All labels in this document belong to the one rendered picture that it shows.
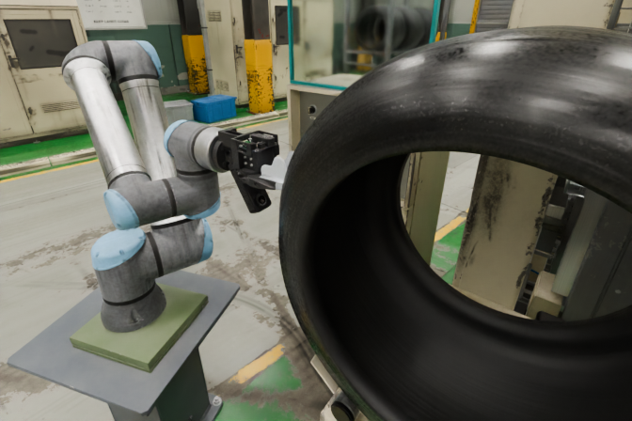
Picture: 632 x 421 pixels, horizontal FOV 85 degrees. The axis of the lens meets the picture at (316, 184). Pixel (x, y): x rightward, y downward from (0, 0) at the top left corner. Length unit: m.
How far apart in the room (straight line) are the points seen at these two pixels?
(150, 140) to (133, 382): 0.69
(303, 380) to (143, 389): 0.85
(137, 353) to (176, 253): 0.29
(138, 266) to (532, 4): 1.11
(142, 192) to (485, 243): 0.72
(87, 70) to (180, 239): 0.54
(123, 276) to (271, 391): 0.92
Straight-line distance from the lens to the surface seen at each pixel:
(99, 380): 1.25
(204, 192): 0.82
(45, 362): 1.37
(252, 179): 0.63
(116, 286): 1.20
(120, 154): 0.89
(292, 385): 1.82
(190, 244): 1.19
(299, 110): 1.45
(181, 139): 0.78
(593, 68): 0.33
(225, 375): 1.89
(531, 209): 0.75
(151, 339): 1.23
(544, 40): 0.34
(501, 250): 0.80
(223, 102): 5.98
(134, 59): 1.24
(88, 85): 1.11
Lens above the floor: 1.50
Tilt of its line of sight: 25 degrees down
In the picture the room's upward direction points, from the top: straight up
